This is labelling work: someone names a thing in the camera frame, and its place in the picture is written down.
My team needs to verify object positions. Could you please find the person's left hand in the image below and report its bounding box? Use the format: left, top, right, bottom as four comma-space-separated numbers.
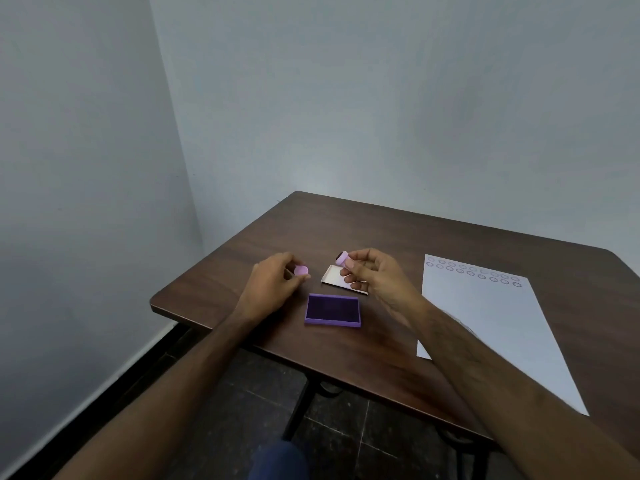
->
234, 252, 311, 325

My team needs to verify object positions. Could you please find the person's right hand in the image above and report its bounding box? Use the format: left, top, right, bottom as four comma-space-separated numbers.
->
339, 248, 432, 330

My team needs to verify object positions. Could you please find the person's left forearm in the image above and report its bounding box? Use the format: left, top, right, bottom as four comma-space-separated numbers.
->
52, 308, 267, 480

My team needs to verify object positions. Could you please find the person's right forearm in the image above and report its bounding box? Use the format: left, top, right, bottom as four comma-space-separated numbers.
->
411, 301, 640, 480

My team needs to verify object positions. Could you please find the white ink pad lid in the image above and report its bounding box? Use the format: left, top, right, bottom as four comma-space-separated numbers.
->
320, 265, 370, 296

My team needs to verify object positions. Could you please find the purple ink pad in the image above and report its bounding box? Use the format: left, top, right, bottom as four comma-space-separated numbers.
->
304, 293, 362, 329

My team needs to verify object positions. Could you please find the black metal table leg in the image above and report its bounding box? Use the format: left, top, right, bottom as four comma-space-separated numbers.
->
281, 371, 352, 442
436, 426, 503, 480

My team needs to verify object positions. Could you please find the white stamped paper sheet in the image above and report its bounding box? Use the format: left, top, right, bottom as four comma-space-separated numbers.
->
416, 254, 590, 417

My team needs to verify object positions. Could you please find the person's blue trouser leg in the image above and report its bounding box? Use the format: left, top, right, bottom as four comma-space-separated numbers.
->
248, 441, 309, 480

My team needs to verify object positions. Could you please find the black skirting board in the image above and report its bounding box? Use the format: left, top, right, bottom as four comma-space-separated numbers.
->
0, 322, 182, 480

